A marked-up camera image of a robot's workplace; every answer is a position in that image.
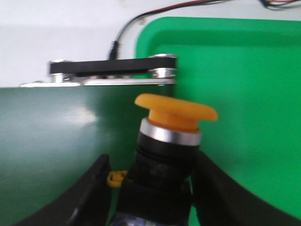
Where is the yellow mushroom push button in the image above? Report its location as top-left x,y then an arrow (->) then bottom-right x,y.
107,93 -> 218,226

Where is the red black cable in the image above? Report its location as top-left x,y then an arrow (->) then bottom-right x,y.
108,0 -> 301,59

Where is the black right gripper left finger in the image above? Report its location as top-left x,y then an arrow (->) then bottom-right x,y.
14,154 -> 111,226

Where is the green conveyor belt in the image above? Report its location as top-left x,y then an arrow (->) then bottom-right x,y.
0,54 -> 177,226

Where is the black drive belt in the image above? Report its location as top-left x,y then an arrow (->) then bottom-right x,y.
49,57 -> 176,77

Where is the green plastic tray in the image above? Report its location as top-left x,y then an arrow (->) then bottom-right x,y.
136,17 -> 301,219

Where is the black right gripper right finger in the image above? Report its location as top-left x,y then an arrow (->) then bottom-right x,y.
192,151 -> 301,226

